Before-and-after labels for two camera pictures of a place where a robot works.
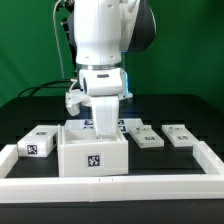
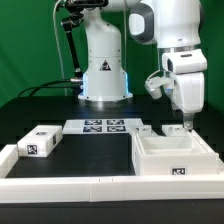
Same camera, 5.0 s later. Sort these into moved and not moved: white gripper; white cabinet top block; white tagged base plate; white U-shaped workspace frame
Moved: white gripper
Not moved: white cabinet top block; white U-shaped workspace frame; white tagged base plate
